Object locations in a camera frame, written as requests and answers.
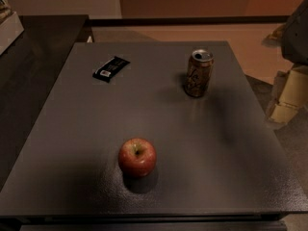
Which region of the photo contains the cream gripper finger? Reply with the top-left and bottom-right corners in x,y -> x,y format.
266,64 -> 308,129
262,24 -> 285,47

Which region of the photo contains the orange soda can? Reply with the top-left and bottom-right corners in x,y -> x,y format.
184,49 -> 214,97

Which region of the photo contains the red apple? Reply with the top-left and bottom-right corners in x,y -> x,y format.
117,138 -> 157,178

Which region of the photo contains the black snack bar wrapper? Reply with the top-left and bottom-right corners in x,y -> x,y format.
92,56 -> 130,83

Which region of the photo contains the white box on counter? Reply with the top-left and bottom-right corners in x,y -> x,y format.
0,13 -> 24,55

